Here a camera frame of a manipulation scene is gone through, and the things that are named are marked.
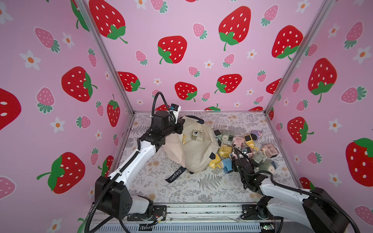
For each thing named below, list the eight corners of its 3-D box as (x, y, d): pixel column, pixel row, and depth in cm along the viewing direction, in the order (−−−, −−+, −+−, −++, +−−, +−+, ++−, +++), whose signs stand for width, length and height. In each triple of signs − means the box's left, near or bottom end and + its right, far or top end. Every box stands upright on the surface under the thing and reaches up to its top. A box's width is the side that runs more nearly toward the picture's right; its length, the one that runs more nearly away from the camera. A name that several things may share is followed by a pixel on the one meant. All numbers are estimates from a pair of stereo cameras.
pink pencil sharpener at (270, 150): (266, 159, 96) (270, 155, 91) (259, 150, 101) (263, 146, 96) (275, 156, 97) (279, 152, 93) (268, 147, 102) (272, 143, 97)
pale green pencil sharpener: (258, 166, 90) (260, 163, 87) (250, 159, 93) (251, 157, 90) (264, 158, 94) (267, 156, 91) (256, 152, 96) (258, 149, 94)
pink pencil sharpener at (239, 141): (233, 148, 101) (235, 143, 97) (233, 140, 105) (234, 135, 101) (242, 149, 100) (244, 144, 96) (241, 141, 105) (244, 136, 100)
